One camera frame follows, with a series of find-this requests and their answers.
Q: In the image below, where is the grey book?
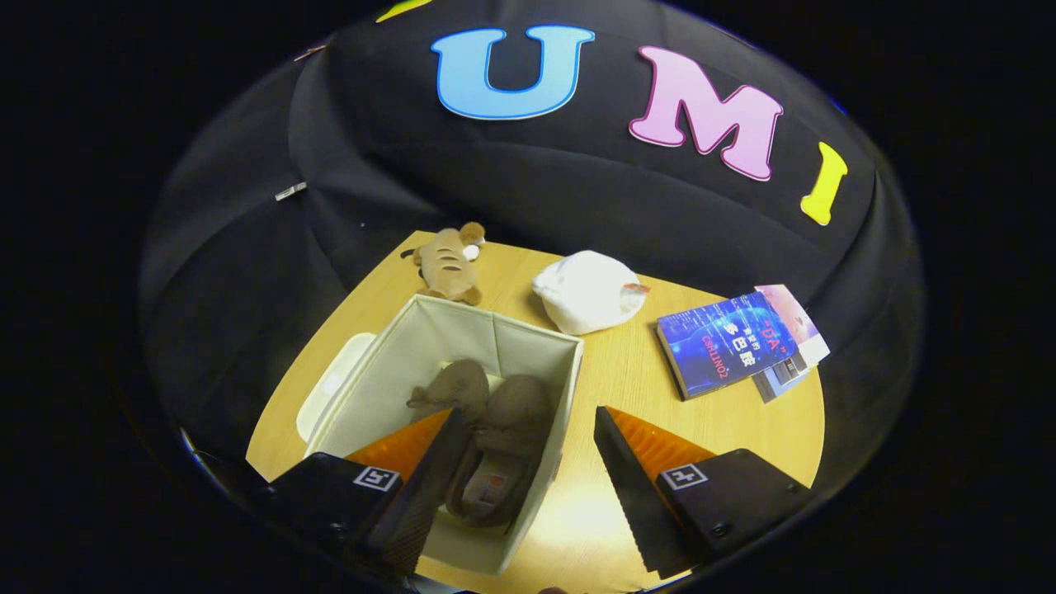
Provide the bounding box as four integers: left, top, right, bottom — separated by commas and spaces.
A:
752, 355, 814, 404

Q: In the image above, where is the pink book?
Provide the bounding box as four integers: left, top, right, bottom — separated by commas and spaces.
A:
755, 284, 831, 368

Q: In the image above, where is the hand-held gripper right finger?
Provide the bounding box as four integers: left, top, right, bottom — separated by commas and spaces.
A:
594, 405, 813, 578

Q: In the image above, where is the cream fabric storage box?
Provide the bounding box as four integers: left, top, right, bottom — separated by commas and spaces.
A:
295, 295, 585, 576

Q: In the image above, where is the brown slipper shoe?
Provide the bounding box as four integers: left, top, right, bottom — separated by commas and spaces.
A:
445, 375, 555, 529
406, 358, 493, 430

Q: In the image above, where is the white plastic bag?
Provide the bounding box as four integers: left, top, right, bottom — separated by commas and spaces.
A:
531, 250, 651, 336

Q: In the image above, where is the black backdrop cloth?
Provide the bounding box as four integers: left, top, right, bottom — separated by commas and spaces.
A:
140, 0, 925, 496

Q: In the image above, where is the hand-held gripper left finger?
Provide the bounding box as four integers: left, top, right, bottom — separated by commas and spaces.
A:
264, 407, 473, 578

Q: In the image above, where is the blue book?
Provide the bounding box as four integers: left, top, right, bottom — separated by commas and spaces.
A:
657, 290, 799, 402

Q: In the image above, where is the brown striped plush toy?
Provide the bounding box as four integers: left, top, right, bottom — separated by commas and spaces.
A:
401, 221, 488, 307

